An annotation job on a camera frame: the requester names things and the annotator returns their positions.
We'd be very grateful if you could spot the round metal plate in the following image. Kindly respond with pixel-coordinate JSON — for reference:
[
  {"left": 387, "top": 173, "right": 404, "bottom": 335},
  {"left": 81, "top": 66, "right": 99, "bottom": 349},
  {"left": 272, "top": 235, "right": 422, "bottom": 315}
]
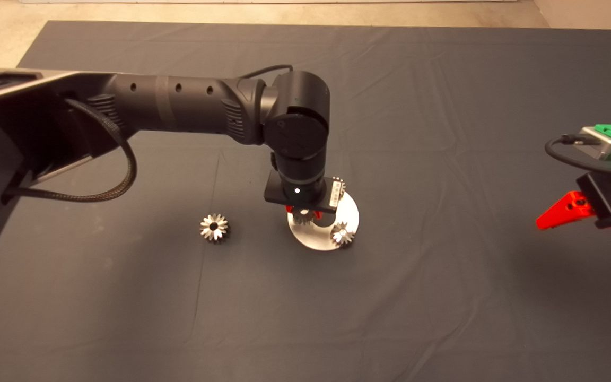
[{"left": 288, "top": 192, "right": 361, "bottom": 251}]

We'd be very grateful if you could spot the thin black left camera cable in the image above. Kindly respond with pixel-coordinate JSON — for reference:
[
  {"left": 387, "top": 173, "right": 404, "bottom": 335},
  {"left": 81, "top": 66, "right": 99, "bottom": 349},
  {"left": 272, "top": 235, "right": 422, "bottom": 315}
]
[{"left": 242, "top": 64, "right": 294, "bottom": 79}]

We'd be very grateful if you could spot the large steel gear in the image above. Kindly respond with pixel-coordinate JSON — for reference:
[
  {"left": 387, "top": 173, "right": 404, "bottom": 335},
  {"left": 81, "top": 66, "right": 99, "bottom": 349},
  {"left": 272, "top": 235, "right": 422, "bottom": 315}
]
[{"left": 200, "top": 213, "right": 230, "bottom": 244}]

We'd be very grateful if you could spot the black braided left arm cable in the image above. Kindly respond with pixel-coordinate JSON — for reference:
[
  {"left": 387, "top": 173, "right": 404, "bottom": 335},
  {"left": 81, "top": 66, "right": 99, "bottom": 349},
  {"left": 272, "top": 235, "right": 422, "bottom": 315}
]
[{"left": 1, "top": 98, "right": 137, "bottom": 204}]

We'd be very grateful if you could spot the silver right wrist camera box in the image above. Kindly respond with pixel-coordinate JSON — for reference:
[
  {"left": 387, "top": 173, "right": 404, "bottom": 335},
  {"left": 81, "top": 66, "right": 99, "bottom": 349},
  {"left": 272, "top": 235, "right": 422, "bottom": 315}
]
[{"left": 580, "top": 126, "right": 611, "bottom": 161}]

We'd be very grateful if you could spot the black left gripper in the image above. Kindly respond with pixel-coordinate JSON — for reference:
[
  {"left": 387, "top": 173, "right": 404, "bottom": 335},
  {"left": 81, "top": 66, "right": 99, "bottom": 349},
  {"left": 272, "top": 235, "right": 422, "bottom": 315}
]
[{"left": 264, "top": 172, "right": 346, "bottom": 221}]

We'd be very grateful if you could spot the dark grey table cloth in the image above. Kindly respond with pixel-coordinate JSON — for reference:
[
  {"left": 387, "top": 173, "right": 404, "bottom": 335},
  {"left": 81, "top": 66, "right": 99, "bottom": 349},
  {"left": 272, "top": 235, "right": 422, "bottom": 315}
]
[{"left": 0, "top": 20, "right": 611, "bottom": 382}]

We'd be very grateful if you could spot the black right camera cable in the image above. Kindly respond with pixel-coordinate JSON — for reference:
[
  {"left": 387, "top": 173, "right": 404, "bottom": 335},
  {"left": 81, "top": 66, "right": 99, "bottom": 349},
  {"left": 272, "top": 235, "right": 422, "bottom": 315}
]
[{"left": 544, "top": 134, "right": 611, "bottom": 177}]

